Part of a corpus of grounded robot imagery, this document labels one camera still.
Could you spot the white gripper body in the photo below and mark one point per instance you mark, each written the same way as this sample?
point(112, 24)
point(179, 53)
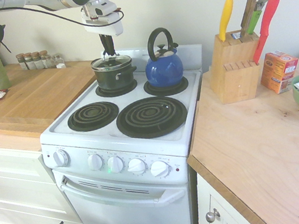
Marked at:
point(106, 25)

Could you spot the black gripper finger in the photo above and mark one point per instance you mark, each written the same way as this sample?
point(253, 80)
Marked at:
point(104, 43)
point(111, 45)

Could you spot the glass pot lid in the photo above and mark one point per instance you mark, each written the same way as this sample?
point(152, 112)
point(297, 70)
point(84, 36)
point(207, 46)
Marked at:
point(112, 62)

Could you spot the black cooking pot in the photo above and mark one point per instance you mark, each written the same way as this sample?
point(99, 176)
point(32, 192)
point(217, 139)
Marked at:
point(115, 79)

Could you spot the small black coil burner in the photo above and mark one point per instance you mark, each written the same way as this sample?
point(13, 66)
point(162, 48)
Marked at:
point(93, 116)
point(183, 84)
point(100, 93)

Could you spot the brown capped spice jar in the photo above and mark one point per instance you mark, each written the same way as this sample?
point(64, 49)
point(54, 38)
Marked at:
point(44, 59)
point(37, 62)
point(29, 62)
point(21, 63)

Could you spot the large black coil burner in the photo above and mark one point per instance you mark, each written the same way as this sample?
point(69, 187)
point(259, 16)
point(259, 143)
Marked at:
point(151, 117)

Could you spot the white stove knob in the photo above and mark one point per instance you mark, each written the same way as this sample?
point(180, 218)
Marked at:
point(135, 166)
point(159, 169)
point(60, 158)
point(95, 162)
point(115, 164)

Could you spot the wooden knife block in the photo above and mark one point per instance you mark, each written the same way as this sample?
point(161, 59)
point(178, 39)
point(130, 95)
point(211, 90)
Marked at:
point(232, 75)

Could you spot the red knife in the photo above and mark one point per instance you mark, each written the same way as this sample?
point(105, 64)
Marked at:
point(269, 18)

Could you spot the white electric stove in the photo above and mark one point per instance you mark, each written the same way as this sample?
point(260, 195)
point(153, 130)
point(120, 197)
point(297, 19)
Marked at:
point(125, 208)

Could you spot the white cabinet with drawers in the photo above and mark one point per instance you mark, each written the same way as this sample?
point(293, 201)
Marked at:
point(12, 184)

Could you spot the orange baking soda box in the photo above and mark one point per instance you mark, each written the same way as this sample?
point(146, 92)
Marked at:
point(279, 71)

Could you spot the white cabinet with knob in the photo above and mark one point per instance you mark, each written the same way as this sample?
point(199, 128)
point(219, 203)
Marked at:
point(220, 209)

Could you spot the silver cabinet knob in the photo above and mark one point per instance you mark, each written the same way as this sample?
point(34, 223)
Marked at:
point(212, 216)

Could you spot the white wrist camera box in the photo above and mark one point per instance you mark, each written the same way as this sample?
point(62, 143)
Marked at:
point(104, 8)

